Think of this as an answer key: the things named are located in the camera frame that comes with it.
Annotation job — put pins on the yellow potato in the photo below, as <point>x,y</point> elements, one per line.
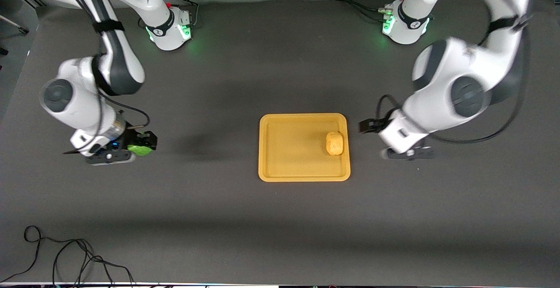
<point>334,143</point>

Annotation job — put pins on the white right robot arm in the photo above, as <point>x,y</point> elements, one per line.
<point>78,97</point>

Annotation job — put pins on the yellow plastic tray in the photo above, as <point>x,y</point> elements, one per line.
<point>297,147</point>

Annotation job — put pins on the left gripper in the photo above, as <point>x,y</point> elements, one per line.
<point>371,126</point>

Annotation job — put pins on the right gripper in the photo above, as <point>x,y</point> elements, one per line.
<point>134,138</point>

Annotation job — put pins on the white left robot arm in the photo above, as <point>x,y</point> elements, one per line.
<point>459,84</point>

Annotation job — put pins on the green apple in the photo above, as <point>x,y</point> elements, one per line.
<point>140,150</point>

